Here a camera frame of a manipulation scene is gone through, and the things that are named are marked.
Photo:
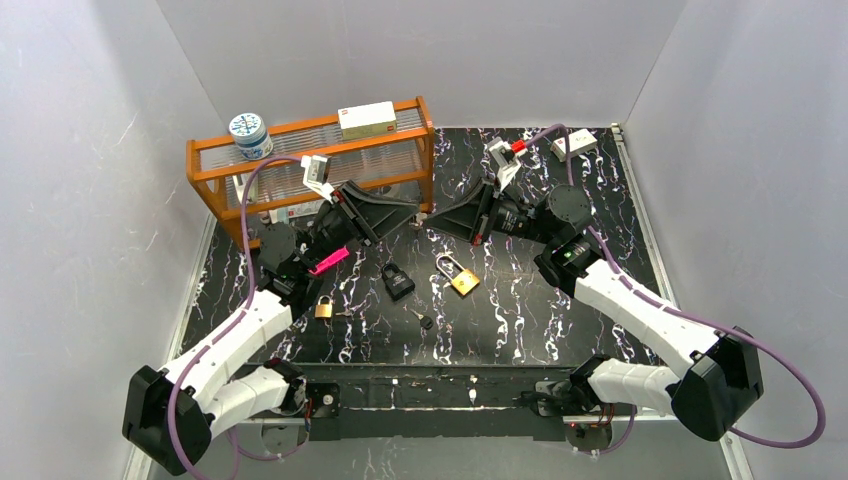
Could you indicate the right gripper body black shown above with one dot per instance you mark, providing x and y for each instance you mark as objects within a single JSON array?
[{"x": 486, "y": 213}]

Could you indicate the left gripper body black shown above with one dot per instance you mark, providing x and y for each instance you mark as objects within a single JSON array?
[{"x": 351, "y": 214}]

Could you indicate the silver key bunch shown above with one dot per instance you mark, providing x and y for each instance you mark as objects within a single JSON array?
[{"x": 417, "y": 222}]

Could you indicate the long shackle brass padlock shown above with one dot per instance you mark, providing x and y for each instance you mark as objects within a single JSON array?
[{"x": 461, "y": 279}]

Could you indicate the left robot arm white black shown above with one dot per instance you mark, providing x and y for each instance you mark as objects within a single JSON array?
[{"x": 174, "y": 412}]

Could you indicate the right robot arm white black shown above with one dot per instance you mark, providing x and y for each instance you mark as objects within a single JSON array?
[{"x": 707, "y": 379}]

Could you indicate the black head key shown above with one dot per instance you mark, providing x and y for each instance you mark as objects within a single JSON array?
[{"x": 426, "y": 322}]

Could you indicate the white blue item bottom shelf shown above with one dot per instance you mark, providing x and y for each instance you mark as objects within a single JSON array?
[{"x": 273, "y": 216}]

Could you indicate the orange wooden shelf rack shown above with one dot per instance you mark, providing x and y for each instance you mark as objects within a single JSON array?
[{"x": 406, "y": 155}]

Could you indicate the black padlock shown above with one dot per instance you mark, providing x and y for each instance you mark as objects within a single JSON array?
[{"x": 396, "y": 281}]

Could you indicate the small brass padlock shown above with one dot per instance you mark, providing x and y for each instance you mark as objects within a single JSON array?
[{"x": 324, "y": 308}]

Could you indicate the white olive box on shelf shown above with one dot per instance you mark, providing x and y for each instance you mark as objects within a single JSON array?
[{"x": 366, "y": 121}]

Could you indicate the white small box on table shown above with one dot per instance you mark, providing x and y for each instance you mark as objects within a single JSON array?
[{"x": 578, "y": 142}]

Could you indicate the blue white round tin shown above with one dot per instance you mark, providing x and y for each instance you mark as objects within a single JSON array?
[{"x": 250, "y": 135}]

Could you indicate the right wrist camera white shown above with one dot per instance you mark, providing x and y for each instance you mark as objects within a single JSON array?
[{"x": 508, "y": 159}]

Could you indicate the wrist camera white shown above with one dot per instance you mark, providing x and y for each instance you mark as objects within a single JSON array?
[
  {"x": 316, "y": 174},
  {"x": 508, "y": 159}
]

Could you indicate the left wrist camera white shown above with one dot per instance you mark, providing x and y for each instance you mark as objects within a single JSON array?
[{"x": 316, "y": 174}]

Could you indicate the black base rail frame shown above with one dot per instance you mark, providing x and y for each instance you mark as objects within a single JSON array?
[{"x": 344, "y": 402}]

